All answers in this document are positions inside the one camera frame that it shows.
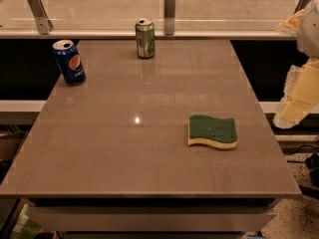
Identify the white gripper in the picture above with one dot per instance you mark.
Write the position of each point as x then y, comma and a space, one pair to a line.
310, 34

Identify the green and yellow sponge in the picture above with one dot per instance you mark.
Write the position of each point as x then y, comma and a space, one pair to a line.
217, 133

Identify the green soda can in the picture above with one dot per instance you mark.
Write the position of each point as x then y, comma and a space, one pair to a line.
145, 36

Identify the blue Pepsi can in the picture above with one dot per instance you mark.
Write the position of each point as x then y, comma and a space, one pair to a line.
69, 62

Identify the glass barrier panel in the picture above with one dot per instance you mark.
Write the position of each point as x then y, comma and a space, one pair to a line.
190, 15

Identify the white table drawer front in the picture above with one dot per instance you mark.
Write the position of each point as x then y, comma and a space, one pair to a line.
152, 219

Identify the green packaging under table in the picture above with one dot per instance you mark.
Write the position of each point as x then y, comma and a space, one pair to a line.
25, 227

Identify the middle metal bracket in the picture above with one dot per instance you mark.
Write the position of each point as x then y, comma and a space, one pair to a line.
168, 16

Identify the left metal bracket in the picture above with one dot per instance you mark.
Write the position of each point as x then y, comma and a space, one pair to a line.
43, 23

